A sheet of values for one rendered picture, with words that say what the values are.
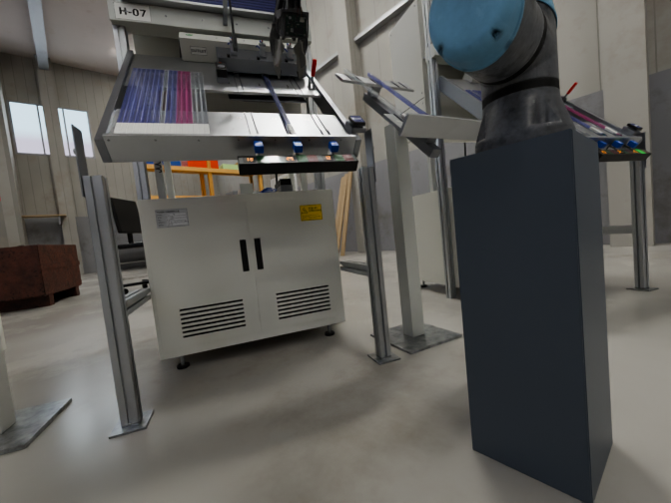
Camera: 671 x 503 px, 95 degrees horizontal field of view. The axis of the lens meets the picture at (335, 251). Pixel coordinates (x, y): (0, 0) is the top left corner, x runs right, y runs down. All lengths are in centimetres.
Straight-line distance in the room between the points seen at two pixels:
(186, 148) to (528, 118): 77
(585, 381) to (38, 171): 1137
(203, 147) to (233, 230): 38
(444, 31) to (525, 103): 18
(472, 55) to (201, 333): 112
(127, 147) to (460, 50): 77
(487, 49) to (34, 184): 1115
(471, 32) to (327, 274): 97
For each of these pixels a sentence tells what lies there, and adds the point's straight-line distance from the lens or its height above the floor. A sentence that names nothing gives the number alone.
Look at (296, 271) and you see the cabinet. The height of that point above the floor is 30.
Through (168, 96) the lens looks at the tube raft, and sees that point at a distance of 119.
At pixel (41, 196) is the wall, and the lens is 1127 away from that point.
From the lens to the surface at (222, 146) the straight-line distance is 94.
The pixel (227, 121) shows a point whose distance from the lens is 106.
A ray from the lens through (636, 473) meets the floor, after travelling 79.
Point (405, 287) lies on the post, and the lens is 121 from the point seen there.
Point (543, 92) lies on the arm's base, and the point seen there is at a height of 63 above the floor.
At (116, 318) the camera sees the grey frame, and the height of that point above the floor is 28.
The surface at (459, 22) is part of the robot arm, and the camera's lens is 53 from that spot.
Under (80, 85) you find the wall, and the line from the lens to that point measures 1215.
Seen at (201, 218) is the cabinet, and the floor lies 54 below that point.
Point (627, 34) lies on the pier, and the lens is 436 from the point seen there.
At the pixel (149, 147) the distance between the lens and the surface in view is 95.
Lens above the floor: 44
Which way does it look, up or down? 4 degrees down
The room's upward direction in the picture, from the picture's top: 6 degrees counter-clockwise
